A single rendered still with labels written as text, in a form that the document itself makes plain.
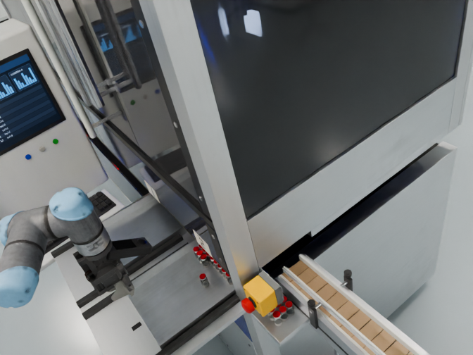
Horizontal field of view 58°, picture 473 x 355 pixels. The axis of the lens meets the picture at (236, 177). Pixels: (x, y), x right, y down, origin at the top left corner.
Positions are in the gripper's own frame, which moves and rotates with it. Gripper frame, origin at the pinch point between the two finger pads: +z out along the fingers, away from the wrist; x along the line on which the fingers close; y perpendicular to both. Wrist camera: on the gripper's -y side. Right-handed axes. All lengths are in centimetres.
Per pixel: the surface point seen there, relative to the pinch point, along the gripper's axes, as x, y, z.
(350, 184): 14, -67, 0
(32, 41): -91, -18, -40
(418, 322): 22, -103, 109
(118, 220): -53, -11, 21
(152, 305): -9.2, -3.3, 21.1
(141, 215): -48, -19, 21
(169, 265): -18.5, -15.2, 21.0
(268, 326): 21.0, -25.2, 21.2
